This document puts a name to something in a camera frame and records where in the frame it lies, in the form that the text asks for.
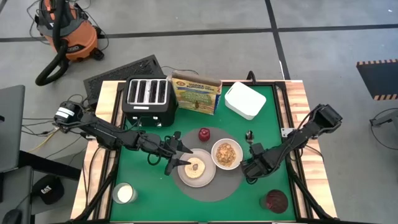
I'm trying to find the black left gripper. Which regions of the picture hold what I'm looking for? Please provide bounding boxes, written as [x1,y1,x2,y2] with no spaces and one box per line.
[136,131,194,176]

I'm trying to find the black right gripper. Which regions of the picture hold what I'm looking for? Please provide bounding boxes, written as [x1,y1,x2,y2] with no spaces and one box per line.
[240,142,274,180]

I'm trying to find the white bowl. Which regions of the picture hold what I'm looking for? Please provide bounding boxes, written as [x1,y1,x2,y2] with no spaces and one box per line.
[211,138,244,171]

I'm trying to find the toasted bagel half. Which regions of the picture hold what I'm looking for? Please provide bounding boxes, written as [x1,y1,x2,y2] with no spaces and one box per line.
[184,157,206,179]

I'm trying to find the red apple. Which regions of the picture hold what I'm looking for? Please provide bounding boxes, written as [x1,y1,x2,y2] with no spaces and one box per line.
[198,127,211,142]

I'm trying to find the cereal box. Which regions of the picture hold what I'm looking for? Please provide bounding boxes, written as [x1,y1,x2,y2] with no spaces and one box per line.
[170,70,223,116]

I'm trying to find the white plastic bin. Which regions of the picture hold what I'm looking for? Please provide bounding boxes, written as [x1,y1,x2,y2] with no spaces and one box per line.
[224,81,267,121]

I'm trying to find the cereal flakes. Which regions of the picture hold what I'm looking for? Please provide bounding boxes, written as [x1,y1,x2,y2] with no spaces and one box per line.
[216,142,237,167]

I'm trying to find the round beige plate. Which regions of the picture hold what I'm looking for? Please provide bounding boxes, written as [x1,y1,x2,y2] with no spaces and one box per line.
[177,148,217,189]

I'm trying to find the green table mat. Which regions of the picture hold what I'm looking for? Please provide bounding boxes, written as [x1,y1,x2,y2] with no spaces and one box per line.
[110,85,296,222]

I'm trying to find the round grey placemat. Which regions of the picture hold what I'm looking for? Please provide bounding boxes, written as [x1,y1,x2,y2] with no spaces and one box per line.
[169,126,246,203]

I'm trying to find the black four-slot toaster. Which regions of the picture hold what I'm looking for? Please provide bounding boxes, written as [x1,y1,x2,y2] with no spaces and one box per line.
[121,74,179,128]

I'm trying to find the glass of milk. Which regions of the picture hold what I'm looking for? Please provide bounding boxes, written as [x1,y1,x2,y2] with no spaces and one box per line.
[111,182,138,205]

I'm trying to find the light wooden table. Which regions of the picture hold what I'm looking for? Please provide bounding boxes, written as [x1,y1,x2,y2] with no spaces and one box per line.
[70,80,338,220]

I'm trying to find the black floor grate mat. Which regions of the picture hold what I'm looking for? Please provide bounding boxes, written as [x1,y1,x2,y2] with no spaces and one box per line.
[83,54,165,100]

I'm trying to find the grey stand base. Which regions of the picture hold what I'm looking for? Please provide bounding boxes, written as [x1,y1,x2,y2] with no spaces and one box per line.
[369,108,398,128]

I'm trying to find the black cap with logo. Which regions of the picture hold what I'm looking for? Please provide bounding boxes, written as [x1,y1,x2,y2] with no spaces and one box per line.
[31,174,65,205]

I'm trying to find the black floor mat striped edge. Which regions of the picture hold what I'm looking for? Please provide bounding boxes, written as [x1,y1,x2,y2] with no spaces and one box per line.
[356,58,398,101]

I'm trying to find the orange shop vacuum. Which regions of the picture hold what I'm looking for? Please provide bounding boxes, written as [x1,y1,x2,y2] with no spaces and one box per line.
[34,0,105,62]

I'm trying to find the yellow cable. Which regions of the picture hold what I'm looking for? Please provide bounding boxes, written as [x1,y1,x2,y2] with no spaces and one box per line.
[27,129,60,153]

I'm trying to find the black vacuum hose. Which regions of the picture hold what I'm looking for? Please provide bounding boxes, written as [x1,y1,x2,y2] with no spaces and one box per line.
[35,0,71,86]

